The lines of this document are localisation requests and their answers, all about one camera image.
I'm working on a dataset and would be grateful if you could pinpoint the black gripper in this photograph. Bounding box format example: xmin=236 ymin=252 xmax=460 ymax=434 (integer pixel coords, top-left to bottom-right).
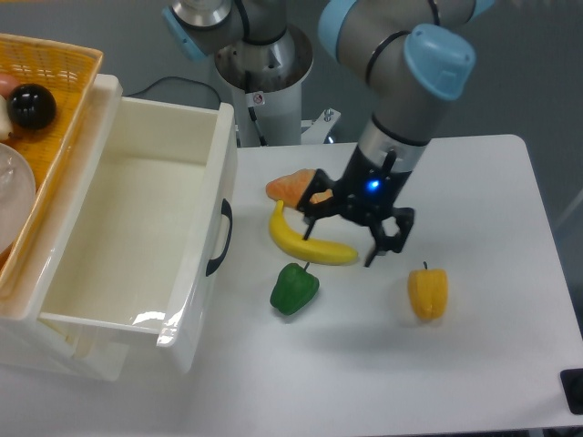
xmin=297 ymin=148 xmax=414 ymax=268

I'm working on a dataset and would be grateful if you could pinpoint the black top drawer handle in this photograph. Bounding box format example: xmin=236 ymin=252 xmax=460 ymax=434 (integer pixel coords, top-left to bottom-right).
xmin=205 ymin=198 xmax=233 ymax=277

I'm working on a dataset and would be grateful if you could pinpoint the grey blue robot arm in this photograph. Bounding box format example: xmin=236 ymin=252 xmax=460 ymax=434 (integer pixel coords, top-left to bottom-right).
xmin=162 ymin=1 xmax=489 ymax=256

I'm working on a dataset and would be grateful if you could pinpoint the white drawer cabinet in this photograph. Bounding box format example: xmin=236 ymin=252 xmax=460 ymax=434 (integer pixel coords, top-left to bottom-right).
xmin=1 ymin=74 xmax=128 ymax=381

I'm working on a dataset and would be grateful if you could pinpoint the yellow banana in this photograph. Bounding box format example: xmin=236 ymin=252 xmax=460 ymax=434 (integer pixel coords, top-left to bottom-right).
xmin=269 ymin=200 xmax=358 ymax=266

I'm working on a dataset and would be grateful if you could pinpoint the green bell pepper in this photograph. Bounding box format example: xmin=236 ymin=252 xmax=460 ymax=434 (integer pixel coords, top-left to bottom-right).
xmin=270 ymin=263 xmax=320 ymax=316

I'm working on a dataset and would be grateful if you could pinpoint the orange bread slice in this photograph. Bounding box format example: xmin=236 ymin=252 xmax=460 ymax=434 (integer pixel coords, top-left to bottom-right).
xmin=265 ymin=168 xmax=316 ymax=213

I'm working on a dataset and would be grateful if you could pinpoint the yellow bell pepper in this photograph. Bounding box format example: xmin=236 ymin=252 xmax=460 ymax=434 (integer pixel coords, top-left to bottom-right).
xmin=407 ymin=261 xmax=449 ymax=321

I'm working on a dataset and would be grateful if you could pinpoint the black corner object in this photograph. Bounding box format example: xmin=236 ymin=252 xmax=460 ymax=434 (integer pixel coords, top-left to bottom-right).
xmin=559 ymin=368 xmax=583 ymax=415

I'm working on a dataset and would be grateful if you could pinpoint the yellow wicker basket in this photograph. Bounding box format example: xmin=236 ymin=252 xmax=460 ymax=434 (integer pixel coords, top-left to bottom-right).
xmin=1 ymin=34 xmax=103 ymax=287

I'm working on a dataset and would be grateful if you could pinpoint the clear glass bowl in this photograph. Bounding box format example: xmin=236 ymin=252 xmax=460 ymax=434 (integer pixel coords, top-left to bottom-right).
xmin=1 ymin=144 xmax=36 ymax=256

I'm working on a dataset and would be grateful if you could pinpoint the black ball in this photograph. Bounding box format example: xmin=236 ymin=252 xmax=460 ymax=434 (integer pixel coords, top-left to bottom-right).
xmin=6 ymin=83 xmax=56 ymax=130

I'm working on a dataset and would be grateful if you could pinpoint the pink fruit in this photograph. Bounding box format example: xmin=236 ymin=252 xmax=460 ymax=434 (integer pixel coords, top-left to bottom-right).
xmin=0 ymin=73 xmax=21 ymax=99

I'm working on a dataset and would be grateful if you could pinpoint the white metal mounting frame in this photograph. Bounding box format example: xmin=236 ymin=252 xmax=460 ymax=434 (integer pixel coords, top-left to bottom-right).
xmin=234 ymin=107 xmax=343 ymax=147

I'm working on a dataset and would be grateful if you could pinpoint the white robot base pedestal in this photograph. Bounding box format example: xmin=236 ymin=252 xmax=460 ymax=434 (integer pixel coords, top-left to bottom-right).
xmin=214 ymin=25 xmax=313 ymax=147

